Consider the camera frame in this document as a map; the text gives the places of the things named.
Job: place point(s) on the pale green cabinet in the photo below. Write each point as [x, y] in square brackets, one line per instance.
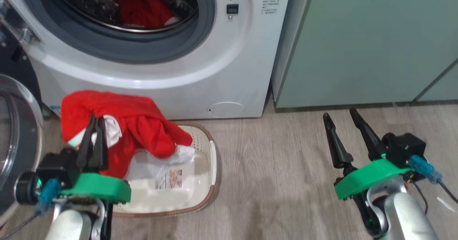
[357, 43]

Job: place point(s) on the stainless steel washing machine drum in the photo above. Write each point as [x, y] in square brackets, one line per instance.
[82, 0]

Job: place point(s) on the red and white garment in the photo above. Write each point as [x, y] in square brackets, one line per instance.
[139, 125]
[143, 7]

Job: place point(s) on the blue energy label sticker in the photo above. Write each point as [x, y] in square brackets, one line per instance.
[55, 110]

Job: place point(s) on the metal door hinge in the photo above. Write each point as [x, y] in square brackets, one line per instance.
[21, 32]

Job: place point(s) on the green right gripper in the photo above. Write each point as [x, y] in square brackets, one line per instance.
[368, 174]

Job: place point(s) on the washing machine glass door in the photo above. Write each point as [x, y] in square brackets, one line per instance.
[14, 143]

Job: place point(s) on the white front-load washing machine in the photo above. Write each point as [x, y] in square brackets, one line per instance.
[222, 64]

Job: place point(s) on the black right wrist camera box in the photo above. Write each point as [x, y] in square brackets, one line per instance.
[406, 147]

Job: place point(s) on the paper basket label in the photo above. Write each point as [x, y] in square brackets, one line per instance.
[169, 180]

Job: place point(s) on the round white filter cover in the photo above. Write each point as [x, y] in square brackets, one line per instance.
[226, 109]

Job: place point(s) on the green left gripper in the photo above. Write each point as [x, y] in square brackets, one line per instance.
[96, 186]

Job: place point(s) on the cream perforated laundry basket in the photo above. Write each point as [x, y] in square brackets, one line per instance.
[200, 182]

